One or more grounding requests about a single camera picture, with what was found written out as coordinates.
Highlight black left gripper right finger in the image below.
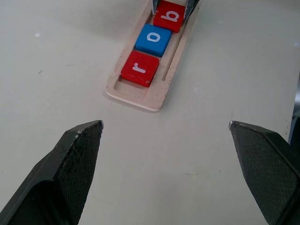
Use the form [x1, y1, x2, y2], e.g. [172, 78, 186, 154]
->
[228, 120, 300, 225]

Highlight red block letter b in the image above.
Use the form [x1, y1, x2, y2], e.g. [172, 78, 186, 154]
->
[152, 0, 187, 34]

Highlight long wooden letter tray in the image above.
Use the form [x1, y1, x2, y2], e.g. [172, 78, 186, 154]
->
[105, 0, 202, 113]

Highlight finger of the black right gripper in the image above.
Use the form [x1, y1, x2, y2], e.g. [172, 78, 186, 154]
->
[151, 0, 161, 15]
[184, 0, 200, 24]

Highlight blue block letter o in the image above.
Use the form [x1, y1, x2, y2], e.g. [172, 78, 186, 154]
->
[135, 23, 173, 58]

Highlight red block letter r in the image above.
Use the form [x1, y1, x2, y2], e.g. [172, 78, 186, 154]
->
[120, 51, 160, 88]

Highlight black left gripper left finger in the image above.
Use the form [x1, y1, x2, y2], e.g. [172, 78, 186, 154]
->
[0, 120, 104, 225]

